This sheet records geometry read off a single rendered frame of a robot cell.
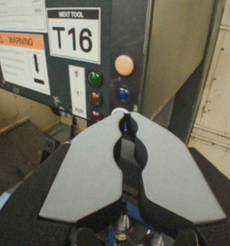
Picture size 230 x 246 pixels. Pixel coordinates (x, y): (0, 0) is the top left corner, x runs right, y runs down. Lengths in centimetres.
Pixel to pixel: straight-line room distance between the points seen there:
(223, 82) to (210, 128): 33
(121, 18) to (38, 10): 15
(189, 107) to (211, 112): 40
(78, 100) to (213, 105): 112
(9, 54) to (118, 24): 26
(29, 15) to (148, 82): 22
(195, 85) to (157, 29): 71
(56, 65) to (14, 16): 12
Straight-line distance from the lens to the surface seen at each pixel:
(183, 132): 105
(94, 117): 30
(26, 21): 37
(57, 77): 33
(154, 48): 24
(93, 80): 27
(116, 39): 25
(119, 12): 24
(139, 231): 63
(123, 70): 24
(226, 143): 146
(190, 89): 95
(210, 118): 138
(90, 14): 27
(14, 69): 43
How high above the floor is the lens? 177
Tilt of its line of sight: 32 degrees down
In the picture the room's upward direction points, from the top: 3 degrees clockwise
